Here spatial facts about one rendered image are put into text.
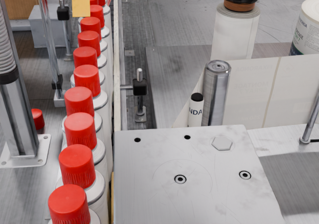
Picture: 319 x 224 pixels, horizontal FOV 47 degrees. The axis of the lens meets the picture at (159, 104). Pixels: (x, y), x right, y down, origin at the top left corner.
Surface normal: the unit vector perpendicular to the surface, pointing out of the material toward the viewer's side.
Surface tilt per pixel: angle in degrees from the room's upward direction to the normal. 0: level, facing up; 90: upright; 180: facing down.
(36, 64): 0
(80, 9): 49
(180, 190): 0
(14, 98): 90
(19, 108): 90
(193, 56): 0
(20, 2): 90
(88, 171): 90
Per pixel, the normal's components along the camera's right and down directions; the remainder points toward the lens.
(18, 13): 0.14, 0.60
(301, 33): -0.99, 0.07
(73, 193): 0.00, -0.78
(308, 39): -0.90, 0.25
